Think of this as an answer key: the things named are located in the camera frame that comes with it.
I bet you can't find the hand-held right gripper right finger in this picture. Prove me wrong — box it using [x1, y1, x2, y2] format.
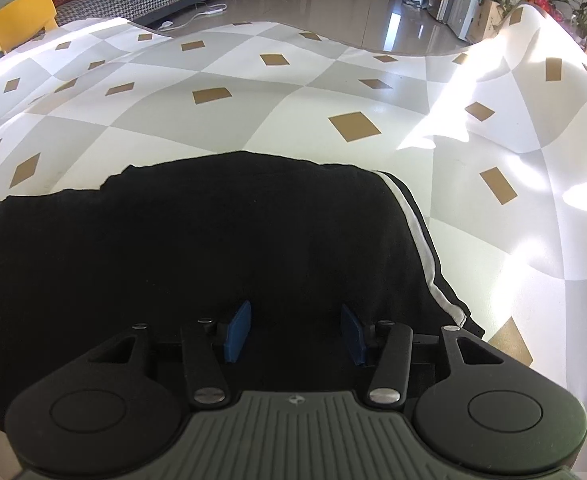
[340, 304, 504, 406]

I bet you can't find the yellow plastic chair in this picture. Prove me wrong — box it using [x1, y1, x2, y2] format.
[0, 0, 58, 56]

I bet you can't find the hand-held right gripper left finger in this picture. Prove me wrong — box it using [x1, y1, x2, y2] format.
[88, 300, 252, 407]

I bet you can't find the cardboard box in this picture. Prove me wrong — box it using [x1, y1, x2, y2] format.
[466, 0, 504, 45]

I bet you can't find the black t-shirt red print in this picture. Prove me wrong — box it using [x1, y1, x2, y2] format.
[0, 151, 485, 433]

